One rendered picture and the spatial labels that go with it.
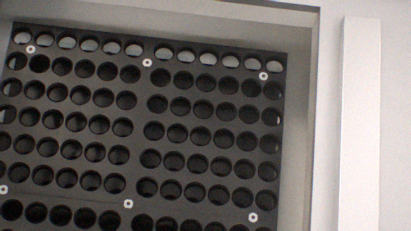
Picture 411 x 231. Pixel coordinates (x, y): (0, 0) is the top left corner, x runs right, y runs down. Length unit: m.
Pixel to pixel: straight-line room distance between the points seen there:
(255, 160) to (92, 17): 0.18
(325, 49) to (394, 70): 0.04
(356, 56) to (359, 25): 0.02
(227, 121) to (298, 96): 0.10
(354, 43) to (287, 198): 0.13
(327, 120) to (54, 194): 0.16
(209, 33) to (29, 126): 0.15
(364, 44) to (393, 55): 0.02
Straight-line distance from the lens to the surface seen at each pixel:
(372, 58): 0.48
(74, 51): 0.53
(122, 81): 0.52
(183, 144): 0.51
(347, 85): 0.47
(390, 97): 0.49
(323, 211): 0.46
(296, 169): 0.58
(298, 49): 0.61
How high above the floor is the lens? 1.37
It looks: 67 degrees down
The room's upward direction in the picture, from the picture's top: 11 degrees clockwise
